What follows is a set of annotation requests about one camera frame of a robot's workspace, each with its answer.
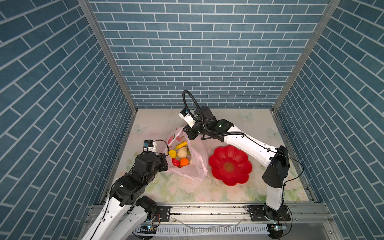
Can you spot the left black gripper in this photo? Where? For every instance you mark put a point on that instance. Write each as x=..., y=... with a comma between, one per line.
x=162, y=158

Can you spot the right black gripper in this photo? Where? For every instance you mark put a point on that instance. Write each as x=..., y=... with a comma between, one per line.
x=189, y=130

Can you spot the orange fake fruit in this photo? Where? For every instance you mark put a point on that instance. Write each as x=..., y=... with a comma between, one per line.
x=184, y=162

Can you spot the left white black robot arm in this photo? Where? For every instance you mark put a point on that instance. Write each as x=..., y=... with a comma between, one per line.
x=126, y=207

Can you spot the yellow fake lemon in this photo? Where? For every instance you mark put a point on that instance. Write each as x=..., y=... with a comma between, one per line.
x=173, y=154

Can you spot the red fake strawberry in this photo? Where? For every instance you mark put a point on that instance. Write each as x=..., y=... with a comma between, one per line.
x=176, y=163

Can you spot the yellow fake banana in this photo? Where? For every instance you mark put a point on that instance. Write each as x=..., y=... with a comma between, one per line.
x=181, y=145

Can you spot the beige fake fruit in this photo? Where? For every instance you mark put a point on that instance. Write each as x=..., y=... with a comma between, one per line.
x=182, y=152

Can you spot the red flower-shaped plate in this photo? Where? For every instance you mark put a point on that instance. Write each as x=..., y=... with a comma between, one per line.
x=230, y=165

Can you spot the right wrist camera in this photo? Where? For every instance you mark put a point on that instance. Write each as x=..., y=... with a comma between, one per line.
x=187, y=117

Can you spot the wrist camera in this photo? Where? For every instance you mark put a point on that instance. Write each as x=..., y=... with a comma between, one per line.
x=149, y=146
x=187, y=117

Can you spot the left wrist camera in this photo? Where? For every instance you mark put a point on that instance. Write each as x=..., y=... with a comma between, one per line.
x=149, y=146

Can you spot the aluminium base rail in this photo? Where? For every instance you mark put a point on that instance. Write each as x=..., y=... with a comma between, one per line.
x=187, y=220

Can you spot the left metal corner post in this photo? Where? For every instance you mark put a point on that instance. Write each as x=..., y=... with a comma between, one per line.
x=92, y=20

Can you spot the metal corner post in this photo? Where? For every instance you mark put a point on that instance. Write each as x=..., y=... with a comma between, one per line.
x=92, y=20
x=318, y=30

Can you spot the right metal corner post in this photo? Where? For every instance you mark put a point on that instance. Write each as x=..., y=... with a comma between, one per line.
x=318, y=30

